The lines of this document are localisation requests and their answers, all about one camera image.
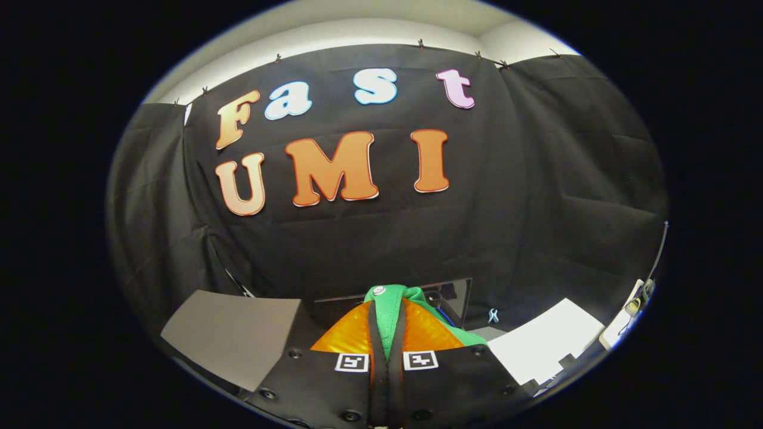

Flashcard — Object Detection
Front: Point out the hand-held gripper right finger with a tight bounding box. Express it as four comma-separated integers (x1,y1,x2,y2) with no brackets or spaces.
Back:
387,298,540,429

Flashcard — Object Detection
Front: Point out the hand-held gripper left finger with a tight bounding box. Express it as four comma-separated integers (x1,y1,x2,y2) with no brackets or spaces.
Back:
246,300,388,429

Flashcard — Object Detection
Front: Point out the green cloth garment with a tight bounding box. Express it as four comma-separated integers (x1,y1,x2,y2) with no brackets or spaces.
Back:
365,284,488,362

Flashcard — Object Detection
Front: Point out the white flat board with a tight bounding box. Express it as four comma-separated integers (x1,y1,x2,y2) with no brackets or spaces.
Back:
488,298,606,386

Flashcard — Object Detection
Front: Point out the thin black rod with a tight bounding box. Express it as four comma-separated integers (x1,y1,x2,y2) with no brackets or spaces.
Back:
225,269,256,298

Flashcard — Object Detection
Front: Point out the white power strip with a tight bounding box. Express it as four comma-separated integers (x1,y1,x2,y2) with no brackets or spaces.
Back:
599,279,650,351

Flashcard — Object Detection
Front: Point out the black backdrop cloth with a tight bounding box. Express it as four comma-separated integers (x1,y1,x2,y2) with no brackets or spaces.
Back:
106,43,669,358

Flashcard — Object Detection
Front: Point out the row of black clips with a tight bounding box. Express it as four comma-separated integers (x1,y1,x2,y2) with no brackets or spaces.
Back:
172,39,562,108

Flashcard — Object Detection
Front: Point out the thin grey cable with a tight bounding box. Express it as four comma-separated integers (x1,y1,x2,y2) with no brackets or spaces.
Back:
649,222,668,281

